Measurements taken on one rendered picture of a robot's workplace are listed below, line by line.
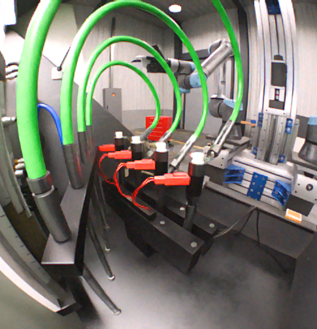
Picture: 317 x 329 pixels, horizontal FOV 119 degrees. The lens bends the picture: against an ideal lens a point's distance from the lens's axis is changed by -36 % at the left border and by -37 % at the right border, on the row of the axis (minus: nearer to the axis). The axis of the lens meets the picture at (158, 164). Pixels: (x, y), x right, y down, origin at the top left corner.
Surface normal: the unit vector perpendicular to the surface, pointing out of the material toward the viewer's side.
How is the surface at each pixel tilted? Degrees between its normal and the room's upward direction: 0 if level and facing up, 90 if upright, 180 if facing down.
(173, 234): 0
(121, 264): 0
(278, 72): 90
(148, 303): 0
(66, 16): 90
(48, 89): 90
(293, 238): 90
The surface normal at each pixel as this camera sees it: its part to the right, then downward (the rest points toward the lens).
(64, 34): 0.69, 0.29
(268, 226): -0.73, 0.25
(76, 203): 0.01, -0.92
